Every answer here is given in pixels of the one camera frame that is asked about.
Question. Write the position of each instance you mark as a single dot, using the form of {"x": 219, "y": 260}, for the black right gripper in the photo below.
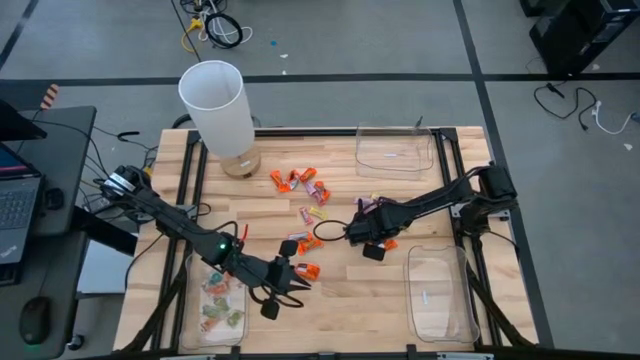
{"x": 372, "y": 227}

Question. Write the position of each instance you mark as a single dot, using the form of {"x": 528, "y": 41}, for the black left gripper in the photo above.
{"x": 272, "y": 277}

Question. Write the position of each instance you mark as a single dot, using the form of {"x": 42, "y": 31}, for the orange Reese's candy pack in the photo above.
{"x": 307, "y": 271}

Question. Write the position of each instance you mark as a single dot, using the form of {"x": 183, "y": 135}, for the red white candy pack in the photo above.
{"x": 300, "y": 235}

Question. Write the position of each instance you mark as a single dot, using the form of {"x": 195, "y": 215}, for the pink red candy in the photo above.
{"x": 305, "y": 215}

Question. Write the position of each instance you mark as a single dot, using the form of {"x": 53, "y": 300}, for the orange candy clear wrapper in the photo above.
{"x": 209, "y": 325}
{"x": 219, "y": 289}

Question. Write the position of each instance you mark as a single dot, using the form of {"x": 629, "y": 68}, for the teal candy clear wrapper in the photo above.
{"x": 216, "y": 278}

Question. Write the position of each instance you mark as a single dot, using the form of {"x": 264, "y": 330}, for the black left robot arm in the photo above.
{"x": 170, "y": 220}

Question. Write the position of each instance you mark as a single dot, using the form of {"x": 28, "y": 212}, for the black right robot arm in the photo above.
{"x": 435, "y": 197}

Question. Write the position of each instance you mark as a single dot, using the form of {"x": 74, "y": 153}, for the orange white candy pack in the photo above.
{"x": 292, "y": 179}

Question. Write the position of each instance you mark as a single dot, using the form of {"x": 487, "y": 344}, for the clear plastic bin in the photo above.
{"x": 395, "y": 165}
{"x": 220, "y": 337}
{"x": 440, "y": 320}

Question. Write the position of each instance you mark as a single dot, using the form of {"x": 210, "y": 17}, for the white cylinder lamp wooden base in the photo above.
{"x": 215, "y": 115}

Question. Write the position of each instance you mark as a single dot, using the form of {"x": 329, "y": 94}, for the white panel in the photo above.
{"x": 102, "y": 267}

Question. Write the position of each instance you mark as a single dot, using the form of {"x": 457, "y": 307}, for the black chair caster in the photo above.
{"x": 75, "y": 342}

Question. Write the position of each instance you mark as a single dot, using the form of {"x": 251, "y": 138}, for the small black desk device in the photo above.
{"x": 52, "y": 198}

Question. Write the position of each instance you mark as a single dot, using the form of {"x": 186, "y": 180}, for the black computer mouse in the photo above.
{"x": 35, "y": 320}

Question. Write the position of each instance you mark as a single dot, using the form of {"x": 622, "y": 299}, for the black desk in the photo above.
{"x": 65, "y": 140}

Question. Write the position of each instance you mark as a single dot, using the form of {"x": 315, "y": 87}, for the black laptop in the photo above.
{"x": 17, "y": 210}

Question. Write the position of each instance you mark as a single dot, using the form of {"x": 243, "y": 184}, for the black computer tower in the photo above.
{"x": 585, "y": 30}

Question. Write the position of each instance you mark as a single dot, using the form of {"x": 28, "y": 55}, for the orange black striped object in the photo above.
{"x": 50, "y": 96}

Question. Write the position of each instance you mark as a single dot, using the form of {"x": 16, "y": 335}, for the black screen lid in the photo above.
{"x": 15, "y": 122}

